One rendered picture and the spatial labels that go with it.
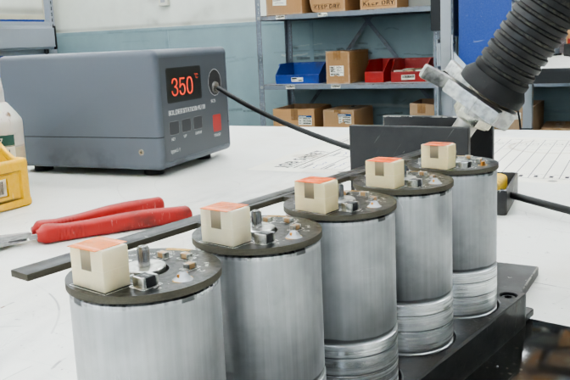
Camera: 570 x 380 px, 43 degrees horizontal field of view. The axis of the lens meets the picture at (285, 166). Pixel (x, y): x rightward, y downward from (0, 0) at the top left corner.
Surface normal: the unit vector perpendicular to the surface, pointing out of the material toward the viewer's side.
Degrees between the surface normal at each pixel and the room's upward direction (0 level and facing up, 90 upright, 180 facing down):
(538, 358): 0
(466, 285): 90
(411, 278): 90
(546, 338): 0
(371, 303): 90
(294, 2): 88
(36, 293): 0
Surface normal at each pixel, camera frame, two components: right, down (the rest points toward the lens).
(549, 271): -0.04, -0.98
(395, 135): -0.50, 0.17
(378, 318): 0.56, 0.11
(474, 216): 0.24, 0.15
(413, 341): -0.02, 0.17
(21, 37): 0.89, 0.04
